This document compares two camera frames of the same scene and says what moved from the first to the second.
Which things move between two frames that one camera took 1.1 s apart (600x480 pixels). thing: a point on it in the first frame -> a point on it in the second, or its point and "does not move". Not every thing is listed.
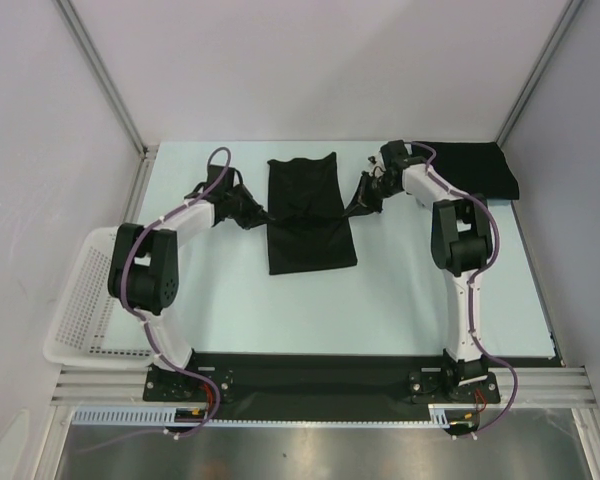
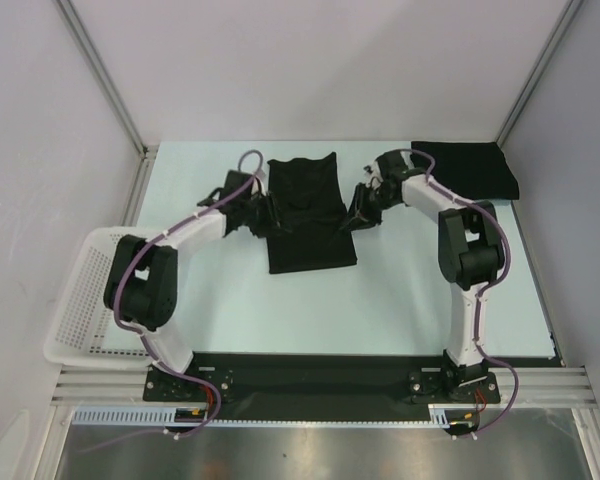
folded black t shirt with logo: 476,167 does not move
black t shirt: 306,223 does not move
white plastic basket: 89,327 does not move
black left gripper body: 242,209 -> 259,214
